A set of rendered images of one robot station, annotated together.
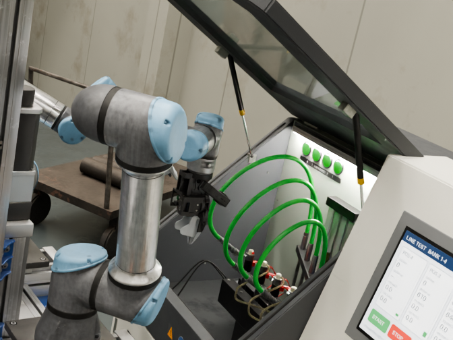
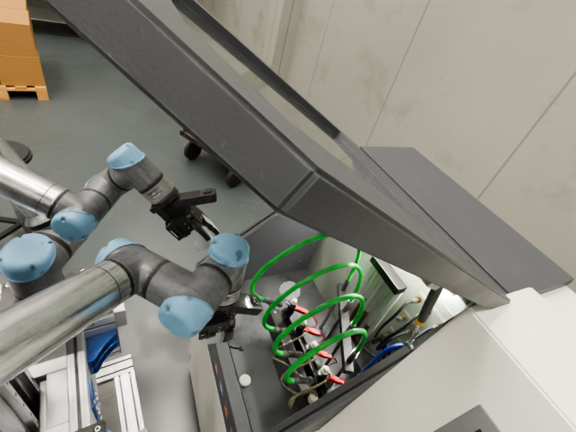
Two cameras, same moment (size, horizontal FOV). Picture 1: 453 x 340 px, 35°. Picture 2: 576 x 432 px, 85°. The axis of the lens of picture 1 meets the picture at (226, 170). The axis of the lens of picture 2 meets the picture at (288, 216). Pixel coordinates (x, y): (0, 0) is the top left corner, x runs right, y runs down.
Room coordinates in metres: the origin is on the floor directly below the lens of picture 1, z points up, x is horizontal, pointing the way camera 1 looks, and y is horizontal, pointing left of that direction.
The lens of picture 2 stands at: (1.40, -0.01, 1.98)
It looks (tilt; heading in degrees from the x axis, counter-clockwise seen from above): 38 degrees down; 359
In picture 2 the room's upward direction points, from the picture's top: 17 degrees clockwise
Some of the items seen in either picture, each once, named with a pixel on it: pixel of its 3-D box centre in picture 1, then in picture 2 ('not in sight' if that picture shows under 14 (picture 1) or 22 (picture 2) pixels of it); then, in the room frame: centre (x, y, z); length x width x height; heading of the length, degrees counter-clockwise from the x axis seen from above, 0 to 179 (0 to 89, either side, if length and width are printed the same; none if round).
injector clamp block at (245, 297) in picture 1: (257, 325); (294, 360); (1.97, -0.19, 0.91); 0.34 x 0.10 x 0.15; 33
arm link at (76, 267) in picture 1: (80, 275); not in sight; (1.46, 0.27, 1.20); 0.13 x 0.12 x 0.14; 77
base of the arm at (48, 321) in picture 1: (70, 320); not in sight; (1.46, 0.28, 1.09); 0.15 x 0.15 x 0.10
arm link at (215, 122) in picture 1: (206, 135); (226, 263); (1.80, 0.07, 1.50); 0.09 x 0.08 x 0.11; 167
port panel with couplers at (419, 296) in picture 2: not in sight; (409, 328); (2.01, -0.48, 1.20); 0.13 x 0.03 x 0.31; 33
